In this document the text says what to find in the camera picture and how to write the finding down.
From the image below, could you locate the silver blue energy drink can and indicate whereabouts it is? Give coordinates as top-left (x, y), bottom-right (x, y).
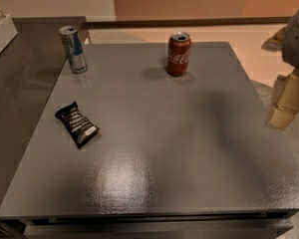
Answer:
top-left (59, 26), bottom-right (87, 74)

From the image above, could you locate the red coke can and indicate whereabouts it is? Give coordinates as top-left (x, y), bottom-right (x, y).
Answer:
top-left (166, 32), bottom-right (191, 77)

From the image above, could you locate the grey drawer front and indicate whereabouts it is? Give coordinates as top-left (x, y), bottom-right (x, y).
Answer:
top-left (24, 219), bottom-right (293, 239)

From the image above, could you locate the black rxbar chocolate wrapper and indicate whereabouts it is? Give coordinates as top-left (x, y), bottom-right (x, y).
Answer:
top-left (55, 102), bottom-right (99, 148)

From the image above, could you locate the white box on counter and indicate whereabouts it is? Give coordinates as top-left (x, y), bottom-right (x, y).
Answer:
top-left (0, 15), bottom-right (18, 54)

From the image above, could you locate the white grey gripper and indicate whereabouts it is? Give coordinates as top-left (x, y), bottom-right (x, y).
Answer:
top-left (262, 10), bottom-right (299, 128)

